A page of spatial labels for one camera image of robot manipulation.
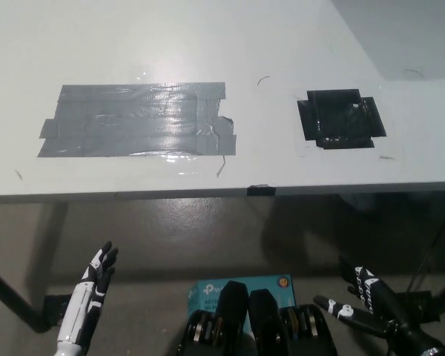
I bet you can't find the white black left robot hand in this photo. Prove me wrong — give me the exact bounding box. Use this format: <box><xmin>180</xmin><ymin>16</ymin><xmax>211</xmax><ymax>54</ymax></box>
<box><xmin>55</xmin><ymin>240</ymin><xmax>119</xmax><ymax>352</ymax></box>

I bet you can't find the grey duct tape patch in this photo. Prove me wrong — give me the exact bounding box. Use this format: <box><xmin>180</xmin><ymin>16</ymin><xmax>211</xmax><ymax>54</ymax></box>
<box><xmin>36</xmin><ymin>81</ymin><xmax>238</xmax><ymax>159</ymax></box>

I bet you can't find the small black tape strip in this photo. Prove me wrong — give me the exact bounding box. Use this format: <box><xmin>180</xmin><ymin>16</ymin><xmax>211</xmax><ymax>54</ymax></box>
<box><xmin>246</xmin><ymin>183</ymin><xmax>277</xmax><ymax>197</ymax></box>

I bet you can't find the black tape square patch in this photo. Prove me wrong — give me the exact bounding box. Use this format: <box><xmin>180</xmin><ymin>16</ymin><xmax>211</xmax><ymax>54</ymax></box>
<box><xmin>296</xmin><ymin>88</ymin><xmax>388</xmax><ymax>151</ymax></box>

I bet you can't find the teal tp-link router box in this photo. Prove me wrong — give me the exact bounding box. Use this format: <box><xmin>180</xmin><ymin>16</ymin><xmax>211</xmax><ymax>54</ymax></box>
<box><xmin>187</xmin><ymin>273</ymin><xmax>297</xmax><ymax>329</ymax></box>

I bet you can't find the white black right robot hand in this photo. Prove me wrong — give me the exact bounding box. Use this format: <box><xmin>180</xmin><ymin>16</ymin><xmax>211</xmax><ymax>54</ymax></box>
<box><xmin>313</xmin><ymin>255</ymin><xmax>408</xmax><ymax>339</ymax></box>

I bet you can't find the thin black cable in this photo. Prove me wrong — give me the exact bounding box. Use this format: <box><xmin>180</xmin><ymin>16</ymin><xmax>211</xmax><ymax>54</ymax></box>
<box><xmin>409</xmin><ymin>202</ymin><xmax>445</xmax><ymax>294</ymax></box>

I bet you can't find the black robot torso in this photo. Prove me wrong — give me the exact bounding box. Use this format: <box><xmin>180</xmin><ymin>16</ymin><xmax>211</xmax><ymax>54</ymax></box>
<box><xmin>177</xmin><ymin>280</ymin><xmax>338</xmax><ymax>356</ymax></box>

